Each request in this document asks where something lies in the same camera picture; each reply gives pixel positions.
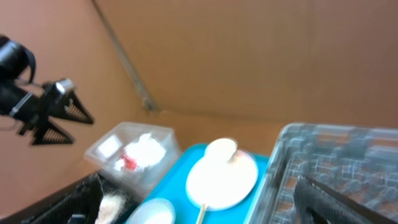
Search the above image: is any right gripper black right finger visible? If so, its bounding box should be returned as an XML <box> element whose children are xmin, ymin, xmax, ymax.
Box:
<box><xmin>294</xmin><ymin>175</ymin><xmax>397</xmax><ymax>224</ymax></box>

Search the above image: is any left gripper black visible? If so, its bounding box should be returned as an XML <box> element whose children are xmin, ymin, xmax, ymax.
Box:
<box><xmin>17</xmin><ymin>82</ymin><xmax>94</xmax><ymax>146</ymax></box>

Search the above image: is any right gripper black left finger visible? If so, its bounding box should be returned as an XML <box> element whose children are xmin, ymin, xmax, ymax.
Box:
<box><xmin>21</xmin><ymin>174</ymin><xmax>103</xmax><ymax>224</ymax></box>

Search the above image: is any pile of rice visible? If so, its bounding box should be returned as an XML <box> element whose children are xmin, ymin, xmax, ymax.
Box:
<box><xmin>95</xmin><ymin>194</ymin><xmax>126</xmax><ymax>224</ymax></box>

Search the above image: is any grey bowl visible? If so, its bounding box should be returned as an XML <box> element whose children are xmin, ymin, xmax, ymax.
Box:
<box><xmin>125</xmin><ymin>198</ymin><xmax>176</xmax><ymax>224</ymax></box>

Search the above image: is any white napkin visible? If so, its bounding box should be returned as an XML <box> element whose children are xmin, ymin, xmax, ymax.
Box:
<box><xmin>113</xmin><ymin>134</ymin><xmax>166</xmax><ymax>172</ymax></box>

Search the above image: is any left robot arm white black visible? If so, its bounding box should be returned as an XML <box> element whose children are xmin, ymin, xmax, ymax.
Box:
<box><xmin>1</xmin><ymin>35</ymin><xmax>94</xmax><ymax>146</ymax></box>

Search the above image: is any grey dishwasher rack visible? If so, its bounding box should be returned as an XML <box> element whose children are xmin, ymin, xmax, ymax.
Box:
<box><xmin>245</xmin><ymin>123</ymin><xmax>397</xmax><ymax>223</ymax></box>

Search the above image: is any clear plastic waste bin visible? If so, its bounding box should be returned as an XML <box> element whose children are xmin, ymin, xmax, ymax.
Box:
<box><xmin>84</xmin><ymin>122</ymin><xmax>182</xmax><ymax>201</ymax></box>

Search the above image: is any black plastic tray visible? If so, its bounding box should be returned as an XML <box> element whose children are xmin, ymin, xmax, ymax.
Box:
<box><xmin>1</xmin><ymin>173</ymin><xmax>140</xmax><ymax>224</ymax></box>

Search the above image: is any large pink plate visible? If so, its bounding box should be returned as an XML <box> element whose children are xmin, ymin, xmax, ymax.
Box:
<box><xmin>185</xmin><ymin>150</ymin><xmax>259</xmax><ymax>211</ymax></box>

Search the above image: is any white cup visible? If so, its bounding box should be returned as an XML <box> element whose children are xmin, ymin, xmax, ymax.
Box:
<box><xmin>204</xmin><ymin>138</ymin><xmax>238</xmax><ymax>162</ymax></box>

